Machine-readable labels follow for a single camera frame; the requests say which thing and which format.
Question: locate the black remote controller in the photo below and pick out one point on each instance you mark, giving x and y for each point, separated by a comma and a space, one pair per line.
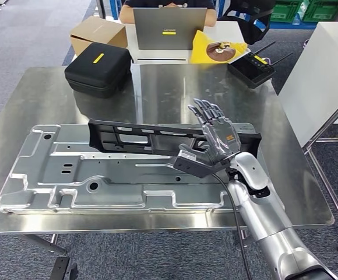
250, 71

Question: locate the black robot foot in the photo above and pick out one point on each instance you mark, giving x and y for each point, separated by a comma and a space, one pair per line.
63, 268

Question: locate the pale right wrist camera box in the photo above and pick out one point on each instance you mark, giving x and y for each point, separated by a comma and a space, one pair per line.
192, 166

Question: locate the grey laptop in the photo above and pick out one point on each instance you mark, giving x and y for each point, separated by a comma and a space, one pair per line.
169, 23

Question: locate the white cabinet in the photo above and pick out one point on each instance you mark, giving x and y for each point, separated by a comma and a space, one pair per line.
317, 77

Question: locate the person's left forearm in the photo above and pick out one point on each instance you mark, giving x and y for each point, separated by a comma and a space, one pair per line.
211, 17

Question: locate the blue storage rack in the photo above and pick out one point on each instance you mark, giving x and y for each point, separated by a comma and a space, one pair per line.
291, 26

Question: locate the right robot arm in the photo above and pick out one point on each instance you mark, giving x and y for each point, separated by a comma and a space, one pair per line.
268, 220

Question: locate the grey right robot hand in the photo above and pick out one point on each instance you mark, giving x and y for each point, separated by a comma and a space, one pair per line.
221, 139

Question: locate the black plastic bracket part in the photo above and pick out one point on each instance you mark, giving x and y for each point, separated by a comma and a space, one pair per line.
157, 141

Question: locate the stainless steel workbench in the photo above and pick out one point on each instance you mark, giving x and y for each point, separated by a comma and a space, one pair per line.
172, 89
335, 140

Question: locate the silver metal panel part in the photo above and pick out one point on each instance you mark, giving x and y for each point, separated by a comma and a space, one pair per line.
113, 193

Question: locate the green plastic crate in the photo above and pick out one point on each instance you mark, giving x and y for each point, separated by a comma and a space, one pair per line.
323, 9
285, 11

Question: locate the person's right forearm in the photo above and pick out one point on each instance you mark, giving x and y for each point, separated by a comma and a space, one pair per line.
125, 14

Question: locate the black office chair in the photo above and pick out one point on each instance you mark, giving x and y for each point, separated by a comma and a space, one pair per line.
253, 29

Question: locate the yellow bag with brown bear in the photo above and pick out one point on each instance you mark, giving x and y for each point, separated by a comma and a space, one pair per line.
201, 52

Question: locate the person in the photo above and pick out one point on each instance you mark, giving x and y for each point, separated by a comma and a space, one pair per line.
125, 13

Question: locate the brown cardboard box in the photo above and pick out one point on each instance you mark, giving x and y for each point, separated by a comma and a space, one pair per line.
97, 31

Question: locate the black zip case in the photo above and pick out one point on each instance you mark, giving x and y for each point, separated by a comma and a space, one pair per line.
99, 71

